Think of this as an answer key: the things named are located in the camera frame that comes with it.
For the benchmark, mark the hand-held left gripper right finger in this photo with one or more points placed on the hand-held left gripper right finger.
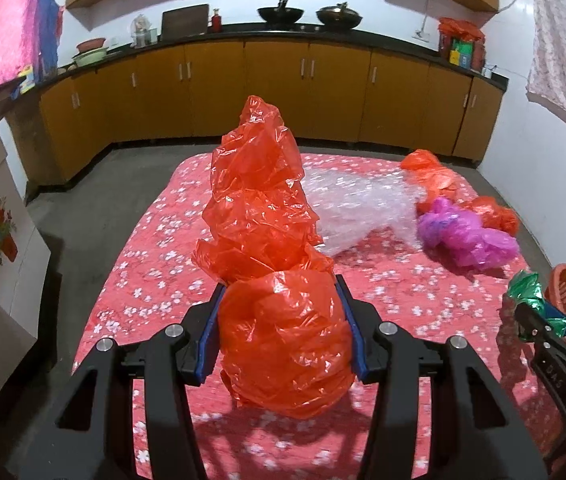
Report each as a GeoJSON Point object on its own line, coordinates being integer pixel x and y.
{"type": "Point", "coordinates": [360, 355]}

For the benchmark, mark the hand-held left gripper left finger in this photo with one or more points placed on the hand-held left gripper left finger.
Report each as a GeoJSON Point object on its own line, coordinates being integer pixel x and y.
{"type": "Point", "coordinates": [207, 350]}

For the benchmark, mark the green foil wrapper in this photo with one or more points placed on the green foil wrapper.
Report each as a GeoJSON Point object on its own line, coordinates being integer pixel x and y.
{"type": "Point", "coordinates": [525, 287]}

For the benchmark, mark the large red plastic bag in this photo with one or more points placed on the large red plastic bag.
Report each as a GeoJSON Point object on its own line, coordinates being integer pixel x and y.
{"type": "Point", "coordinates": [273, 240]}

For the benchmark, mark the purple plastic bag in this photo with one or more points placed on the purple plastic bag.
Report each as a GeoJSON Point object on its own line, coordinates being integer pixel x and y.
{"type": "Point", "coordinates": [468, 240]}

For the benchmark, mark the small red plastic bag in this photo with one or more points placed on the small red plastic bag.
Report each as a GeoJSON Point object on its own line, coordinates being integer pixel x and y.
{"type": "Point", "coordinates": [430, 172]}
{"type": "Point", "coordinates": [498, 215]}

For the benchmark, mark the red floral tablecloth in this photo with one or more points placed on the red floral tablecloth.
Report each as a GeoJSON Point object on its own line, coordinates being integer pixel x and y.
{"type": "Point", "coordinates": [163, 240]}

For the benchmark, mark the clear plastic bag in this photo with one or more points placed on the clear plastic bag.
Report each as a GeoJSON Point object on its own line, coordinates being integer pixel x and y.
{"type": "Point", "coordinates": [358, 205]}

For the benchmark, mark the wooden base cabinets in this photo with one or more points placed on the wooden base cabinets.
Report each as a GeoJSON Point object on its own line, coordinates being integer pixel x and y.
{"type": "Point", "coordinates": [213, 90]}

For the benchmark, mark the stacked bowls on counter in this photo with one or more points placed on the stacked bowls on counter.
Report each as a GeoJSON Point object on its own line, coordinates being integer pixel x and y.
{"type": "Point", "coordinates": [90, 57]}

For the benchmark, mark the black kitchen countertop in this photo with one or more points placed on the black kitchen countertop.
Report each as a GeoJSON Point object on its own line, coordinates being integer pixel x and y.
{"type": "Point", "coordinates": [253, 33]}

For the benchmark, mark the small colourful rag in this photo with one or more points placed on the small colourful rag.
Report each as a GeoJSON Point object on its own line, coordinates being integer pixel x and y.
{"type": "Point", "coordinates": [25, 80]}

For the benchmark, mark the glass jar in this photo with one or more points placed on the glass jar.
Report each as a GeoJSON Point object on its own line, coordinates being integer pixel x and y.
{"type": "Point", "coordinates": [142, 31]}

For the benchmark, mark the red basin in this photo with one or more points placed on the red basin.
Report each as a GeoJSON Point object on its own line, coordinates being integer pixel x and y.
{"type": "Point", "coordinates": [90, 45]}

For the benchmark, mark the small red bottle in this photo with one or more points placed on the small red bottle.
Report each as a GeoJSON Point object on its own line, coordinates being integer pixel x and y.
{"type": "Point", "coordinates": [216, 21]}

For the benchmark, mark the dark wooden cutting board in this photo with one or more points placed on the dark wooden cutting board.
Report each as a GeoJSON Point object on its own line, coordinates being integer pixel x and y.
{"type": "Point", "coordinates": [185, 20]}

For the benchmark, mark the black gas hob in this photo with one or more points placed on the black gas hob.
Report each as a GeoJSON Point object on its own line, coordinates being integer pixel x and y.
{"type": "Point", "coordinates": [308, 25]}

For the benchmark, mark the black wok right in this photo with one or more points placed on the black wok right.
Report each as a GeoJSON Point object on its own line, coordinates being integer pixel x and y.
{"type": "Point", "coordinates": [339, 16]}

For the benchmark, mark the black wok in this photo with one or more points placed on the black wok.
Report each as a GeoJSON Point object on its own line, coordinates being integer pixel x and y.
{"type": "Point", "coordinates": [339, 16]}
{"type": "Point", "coordinates": [279, 13]}

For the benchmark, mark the blue hanging cloth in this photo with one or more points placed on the blue hanging cloth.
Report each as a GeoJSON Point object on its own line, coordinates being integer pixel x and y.
{"type": "Point", "coordinates": [50, 25]}

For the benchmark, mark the white wall socket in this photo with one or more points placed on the white wall socket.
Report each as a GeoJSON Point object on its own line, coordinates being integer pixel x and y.
{"type": "Point", "coordinates": [420, 36]}

